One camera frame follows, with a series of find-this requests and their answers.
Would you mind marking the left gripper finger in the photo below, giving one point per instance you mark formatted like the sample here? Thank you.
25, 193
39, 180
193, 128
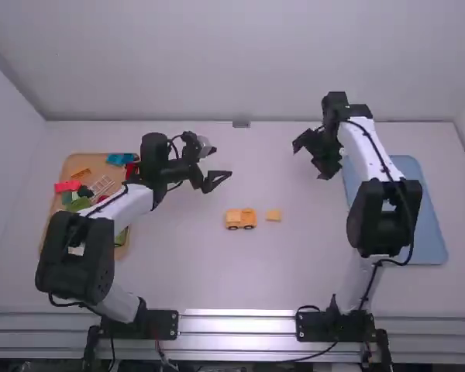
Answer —
219, 174

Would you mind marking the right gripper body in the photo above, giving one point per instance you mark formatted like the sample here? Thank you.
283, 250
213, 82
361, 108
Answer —
325, 143

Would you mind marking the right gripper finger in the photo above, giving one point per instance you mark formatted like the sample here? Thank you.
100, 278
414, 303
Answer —
327, 166
304, 139

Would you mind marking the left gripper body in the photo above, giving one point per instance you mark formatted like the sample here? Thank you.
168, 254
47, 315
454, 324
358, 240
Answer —
190, 166

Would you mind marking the yellow toy car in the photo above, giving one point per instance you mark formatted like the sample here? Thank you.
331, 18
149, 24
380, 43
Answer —
240, 219

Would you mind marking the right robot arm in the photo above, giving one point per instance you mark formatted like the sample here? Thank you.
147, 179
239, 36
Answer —
364, 147

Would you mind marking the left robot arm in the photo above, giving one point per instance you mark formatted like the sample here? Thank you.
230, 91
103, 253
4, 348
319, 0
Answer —
124, 201

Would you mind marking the red toy brick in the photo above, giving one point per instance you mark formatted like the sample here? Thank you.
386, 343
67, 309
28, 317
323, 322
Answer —
66, 187
101, 198
131, 169

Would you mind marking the yellow toy brick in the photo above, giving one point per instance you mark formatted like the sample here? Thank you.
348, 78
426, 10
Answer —
274, 215

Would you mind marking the blue toy brick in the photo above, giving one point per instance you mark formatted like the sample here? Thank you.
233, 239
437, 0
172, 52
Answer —
118, 159

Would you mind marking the white toy fence piece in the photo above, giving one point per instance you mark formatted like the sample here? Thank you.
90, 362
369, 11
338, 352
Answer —
102, 179

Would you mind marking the black toy brick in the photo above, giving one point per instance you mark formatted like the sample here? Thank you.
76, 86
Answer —
86, 191

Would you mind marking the orange toy brick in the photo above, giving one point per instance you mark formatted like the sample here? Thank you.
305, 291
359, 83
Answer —
81, 174

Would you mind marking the tan tray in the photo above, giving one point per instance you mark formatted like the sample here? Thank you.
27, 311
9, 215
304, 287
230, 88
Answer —
77, 160

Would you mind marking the blue mat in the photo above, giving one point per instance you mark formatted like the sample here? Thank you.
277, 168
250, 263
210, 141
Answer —
430, 217

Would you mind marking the light green toy brick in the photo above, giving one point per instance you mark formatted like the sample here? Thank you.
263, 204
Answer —
79, 204

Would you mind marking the dark green toy brick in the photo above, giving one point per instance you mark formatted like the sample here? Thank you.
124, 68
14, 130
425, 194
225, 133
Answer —
67, 198

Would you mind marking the silver rails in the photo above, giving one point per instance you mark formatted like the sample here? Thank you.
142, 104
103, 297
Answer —
236, 321

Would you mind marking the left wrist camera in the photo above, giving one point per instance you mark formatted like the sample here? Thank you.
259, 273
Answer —
206, 146

